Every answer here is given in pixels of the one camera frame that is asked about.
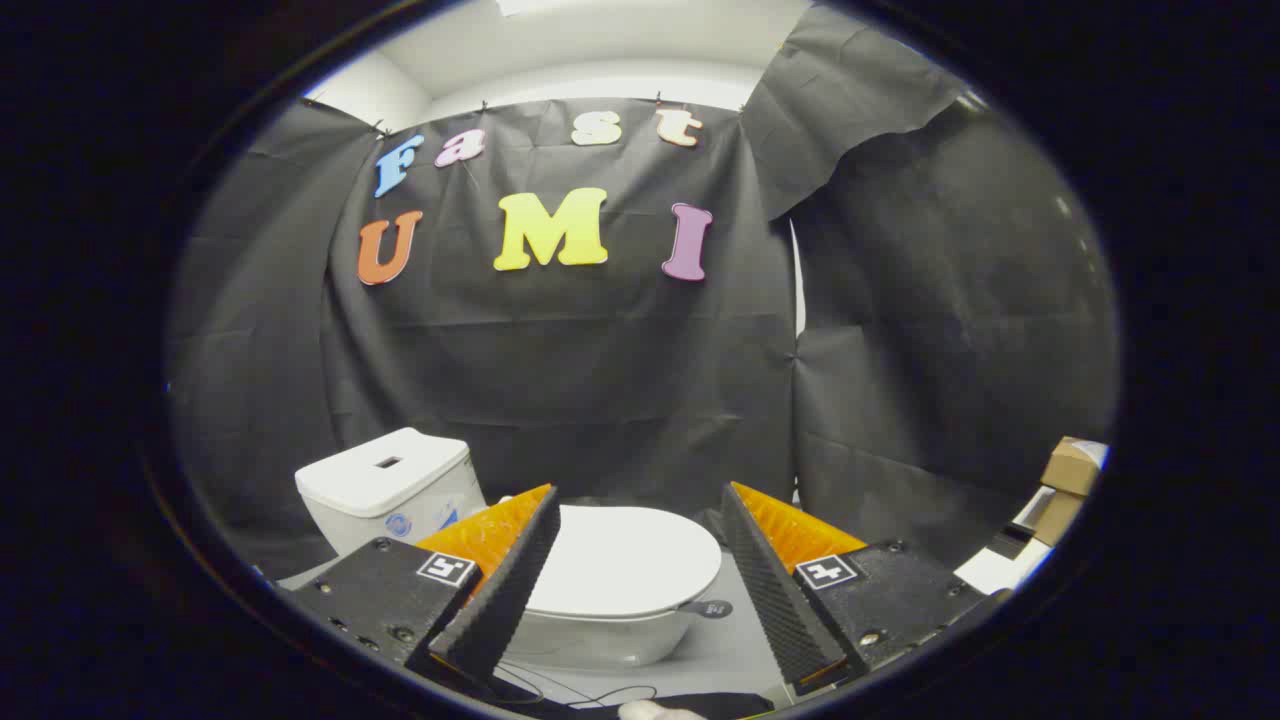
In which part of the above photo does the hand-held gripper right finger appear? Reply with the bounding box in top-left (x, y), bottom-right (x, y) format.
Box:
top-left (720, 481), bottom-right (1013, 698)

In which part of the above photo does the brown cardboard box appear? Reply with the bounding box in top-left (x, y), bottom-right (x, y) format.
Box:
top-left (1033, 490), bottom-right (1086, 547)
top-left (1040, 436), bottom-right (1109, 497)

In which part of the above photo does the thin black cable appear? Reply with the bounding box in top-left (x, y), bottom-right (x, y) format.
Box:
top-left (495, 660), bottom-right (661, 707)

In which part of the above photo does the white flat board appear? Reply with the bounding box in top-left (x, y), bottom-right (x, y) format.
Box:
top-left (955, 540), bottom-right (1051, 597)

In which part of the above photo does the white toilet bowl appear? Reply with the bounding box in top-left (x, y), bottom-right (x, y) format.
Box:
top-left (505, 598), bottom-right (701, 669)

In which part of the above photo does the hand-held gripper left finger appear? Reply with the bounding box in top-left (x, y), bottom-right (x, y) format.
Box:
top-left (288, 483), bottom-right (562, 689)

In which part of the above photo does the white toilet lid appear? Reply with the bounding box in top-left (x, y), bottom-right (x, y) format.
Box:
top-left (525, 505), bottom-right (734, 621)

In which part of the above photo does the white toilet tank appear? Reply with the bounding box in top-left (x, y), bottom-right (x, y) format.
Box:
top-left (295, 428), bottom-right (488, 557)

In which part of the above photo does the black backdrop cloth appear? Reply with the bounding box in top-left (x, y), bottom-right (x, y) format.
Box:
top-left (165, 5), bottom-right (1119, 601)

